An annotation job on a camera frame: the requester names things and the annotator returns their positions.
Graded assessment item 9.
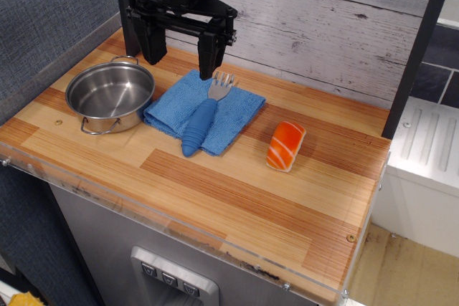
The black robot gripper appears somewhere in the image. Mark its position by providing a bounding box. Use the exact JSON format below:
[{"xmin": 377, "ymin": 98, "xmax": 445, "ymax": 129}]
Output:
[{"xmin": 126, "ymin": 0, "xmax": 237, "ymax": 80}]

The silver steel pot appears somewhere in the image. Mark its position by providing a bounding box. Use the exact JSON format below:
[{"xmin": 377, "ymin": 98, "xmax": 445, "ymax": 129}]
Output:
[{"xmin": 65, "ymin": 55, "xmax": 156, "ymax": 135}]

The blue folded cloth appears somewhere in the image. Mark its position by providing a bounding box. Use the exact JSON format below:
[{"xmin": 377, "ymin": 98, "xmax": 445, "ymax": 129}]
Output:
[{"xmin": 143, "ymin": 70, "xmax": 265, "ymax": 157}]

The salmon sushi toy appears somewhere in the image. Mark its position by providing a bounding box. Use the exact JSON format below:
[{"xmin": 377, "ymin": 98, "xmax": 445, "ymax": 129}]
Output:
[{"xmin": 266, "ymin": 121, "xmax": 306, "ymax": 173}]

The clear acrylic table guard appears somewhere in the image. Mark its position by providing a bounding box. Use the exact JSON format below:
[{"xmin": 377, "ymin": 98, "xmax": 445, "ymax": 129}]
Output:
[{"xmin": 1, "ymin": 143, "xmax": 349, "ymax": 305}]

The grey toy fridge cabinet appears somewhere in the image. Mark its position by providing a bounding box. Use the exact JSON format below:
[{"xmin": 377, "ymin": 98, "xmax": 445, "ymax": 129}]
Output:
[{"xmin": 51, "ymin": 186, "xmax": 312, "ymax": 305}]

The white ribbed box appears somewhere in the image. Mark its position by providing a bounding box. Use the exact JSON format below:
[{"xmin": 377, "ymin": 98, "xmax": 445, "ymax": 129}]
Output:
[{"xmin": 372, "ymin": 97, "xmax": 458, "ymax": 256}]

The yellow object bottom left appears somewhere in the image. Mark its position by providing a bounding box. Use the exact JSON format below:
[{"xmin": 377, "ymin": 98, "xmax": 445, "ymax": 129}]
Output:
[{"xmin": 8, "ymin": 292, "xmax": 44, "ymax": 306}]

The blue handled metal fork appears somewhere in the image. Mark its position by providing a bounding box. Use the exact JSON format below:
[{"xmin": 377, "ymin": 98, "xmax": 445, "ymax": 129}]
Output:
[{"xmin": 181, "ymin": 72, "xmax": 235, "ymax": 157}]

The black right frame post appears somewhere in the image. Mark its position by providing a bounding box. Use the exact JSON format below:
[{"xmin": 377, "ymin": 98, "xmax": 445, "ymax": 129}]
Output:
[{"xmin": 382, "ymin": 0, "xmax": 445, "ymax": 139}]

